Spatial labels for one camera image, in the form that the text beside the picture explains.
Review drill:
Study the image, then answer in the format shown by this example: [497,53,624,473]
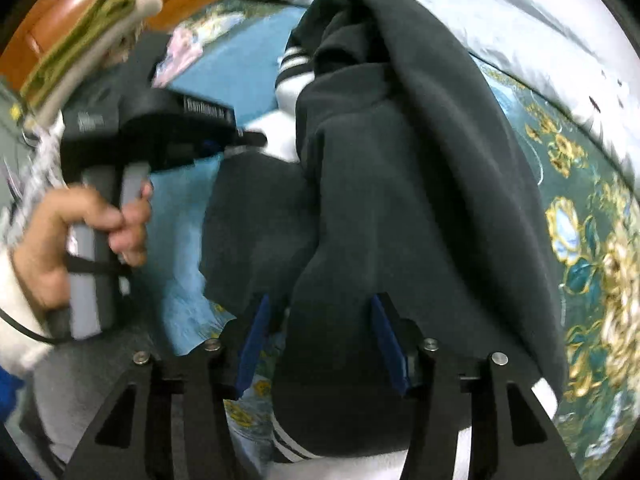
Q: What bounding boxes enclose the black white fleece jacket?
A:
[200,0,566,479]

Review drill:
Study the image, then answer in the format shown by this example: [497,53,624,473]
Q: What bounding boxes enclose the white sleeve forearm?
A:
[0,249,53,379]

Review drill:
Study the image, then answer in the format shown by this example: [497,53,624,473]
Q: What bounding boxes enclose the folded green beige clothes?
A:
[21,0,163,128]

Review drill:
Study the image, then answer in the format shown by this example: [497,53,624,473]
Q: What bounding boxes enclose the person's left hand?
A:
[11,181,153,314]

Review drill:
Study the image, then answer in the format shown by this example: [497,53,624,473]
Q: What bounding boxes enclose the teal floral bed sheet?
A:
[134,0,639,479]

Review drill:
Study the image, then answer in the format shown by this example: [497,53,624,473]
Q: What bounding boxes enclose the grey floral duvet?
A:
[282,0,639,188]

